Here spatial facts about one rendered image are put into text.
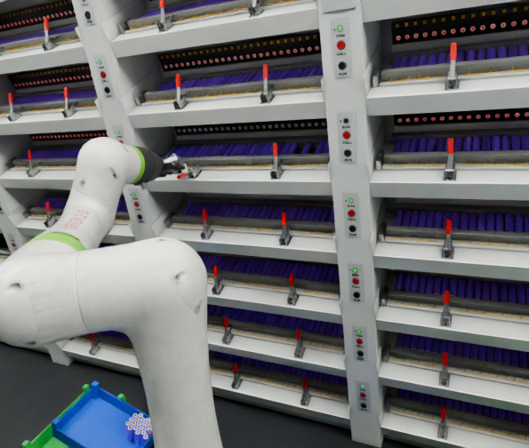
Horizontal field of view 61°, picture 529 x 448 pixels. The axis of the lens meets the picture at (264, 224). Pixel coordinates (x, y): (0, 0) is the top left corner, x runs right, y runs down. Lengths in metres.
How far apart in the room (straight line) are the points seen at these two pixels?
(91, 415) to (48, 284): 1.28
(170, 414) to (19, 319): 0.24
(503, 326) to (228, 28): 1.00
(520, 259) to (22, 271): 1.02
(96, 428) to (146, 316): 1.25
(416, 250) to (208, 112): 0.65
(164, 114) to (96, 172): 0.40
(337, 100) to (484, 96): 0.31
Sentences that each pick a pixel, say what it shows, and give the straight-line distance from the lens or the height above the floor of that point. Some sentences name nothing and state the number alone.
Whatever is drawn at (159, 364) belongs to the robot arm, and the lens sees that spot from 0.65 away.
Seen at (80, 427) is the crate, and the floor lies 0.09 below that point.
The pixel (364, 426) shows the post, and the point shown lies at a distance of 1.60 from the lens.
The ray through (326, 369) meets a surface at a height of 0.27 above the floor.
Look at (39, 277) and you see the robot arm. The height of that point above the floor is 1.02.
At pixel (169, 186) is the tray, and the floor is 0.87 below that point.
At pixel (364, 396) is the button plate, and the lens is 1.50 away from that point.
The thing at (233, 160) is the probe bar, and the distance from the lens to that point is 1.32.
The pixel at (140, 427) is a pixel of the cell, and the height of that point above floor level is 0.08.
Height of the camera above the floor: 1.25
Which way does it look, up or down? 23 degrees down
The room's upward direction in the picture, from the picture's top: 8 degrees counter-clockwise
